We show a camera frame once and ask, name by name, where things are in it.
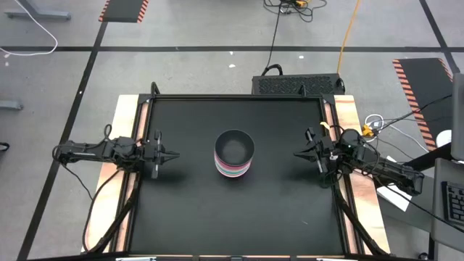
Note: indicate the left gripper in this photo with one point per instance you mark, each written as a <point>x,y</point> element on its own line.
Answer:
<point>148,152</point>

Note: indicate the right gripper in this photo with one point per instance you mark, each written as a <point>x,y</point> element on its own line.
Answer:
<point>326,150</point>

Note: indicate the blue bowl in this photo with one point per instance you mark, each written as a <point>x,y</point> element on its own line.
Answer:
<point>233,167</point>

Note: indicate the black bowl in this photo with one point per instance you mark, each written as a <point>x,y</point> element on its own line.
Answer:
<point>234,146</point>

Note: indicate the dark teal bowl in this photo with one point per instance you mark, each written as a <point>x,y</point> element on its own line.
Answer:
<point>233,169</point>

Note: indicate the light green bowl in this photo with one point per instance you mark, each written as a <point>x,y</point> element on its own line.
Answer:
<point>233,171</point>

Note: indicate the orange bowl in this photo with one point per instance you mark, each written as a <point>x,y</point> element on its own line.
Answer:
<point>233,173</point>

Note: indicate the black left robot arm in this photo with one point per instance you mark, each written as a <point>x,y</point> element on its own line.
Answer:
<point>83,152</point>

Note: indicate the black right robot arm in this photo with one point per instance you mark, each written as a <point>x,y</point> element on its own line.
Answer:
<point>391,170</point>

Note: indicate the yellow tape tag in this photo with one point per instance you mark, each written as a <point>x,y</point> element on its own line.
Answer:
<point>324,125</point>

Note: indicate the light wooden board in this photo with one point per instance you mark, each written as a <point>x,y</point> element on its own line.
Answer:
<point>346,105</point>
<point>123,112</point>

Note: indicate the yellow connector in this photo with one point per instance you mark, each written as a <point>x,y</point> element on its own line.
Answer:
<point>368,130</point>

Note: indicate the black perforated computer case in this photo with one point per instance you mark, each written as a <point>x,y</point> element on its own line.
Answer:
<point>297,85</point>

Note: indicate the white paper sheet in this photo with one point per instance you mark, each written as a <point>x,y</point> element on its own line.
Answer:
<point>393,197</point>

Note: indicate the black diagonal bar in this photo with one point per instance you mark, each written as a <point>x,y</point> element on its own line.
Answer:
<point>431,156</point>

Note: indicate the black hazard striped floor mat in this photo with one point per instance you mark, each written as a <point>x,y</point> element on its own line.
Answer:
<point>123,10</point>
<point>424,83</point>

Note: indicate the white round object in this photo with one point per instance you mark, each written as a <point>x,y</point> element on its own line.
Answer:
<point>444,138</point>

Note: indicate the grey desk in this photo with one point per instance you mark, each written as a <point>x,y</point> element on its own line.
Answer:
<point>436,217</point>

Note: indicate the black keyboard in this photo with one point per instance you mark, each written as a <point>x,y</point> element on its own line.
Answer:
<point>455,203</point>

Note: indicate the grey monitor panel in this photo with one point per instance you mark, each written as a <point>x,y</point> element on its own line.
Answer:
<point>458,116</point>

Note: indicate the black floor object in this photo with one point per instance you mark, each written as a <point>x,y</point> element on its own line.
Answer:
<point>3,146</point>

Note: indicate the grey desk foot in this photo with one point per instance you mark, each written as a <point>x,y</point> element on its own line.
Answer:
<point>40,15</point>
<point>11,105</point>

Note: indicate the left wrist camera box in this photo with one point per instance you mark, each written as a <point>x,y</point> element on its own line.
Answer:
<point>126,145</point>

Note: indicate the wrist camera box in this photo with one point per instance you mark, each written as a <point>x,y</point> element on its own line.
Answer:
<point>350,139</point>
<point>126,145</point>

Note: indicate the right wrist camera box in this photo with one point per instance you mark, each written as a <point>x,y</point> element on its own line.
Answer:
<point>350,139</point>

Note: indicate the black table frame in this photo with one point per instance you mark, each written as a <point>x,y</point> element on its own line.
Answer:
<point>282,97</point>

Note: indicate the black curved frame bracket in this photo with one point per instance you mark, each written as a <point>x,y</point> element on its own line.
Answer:
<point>302,90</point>
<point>155,88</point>

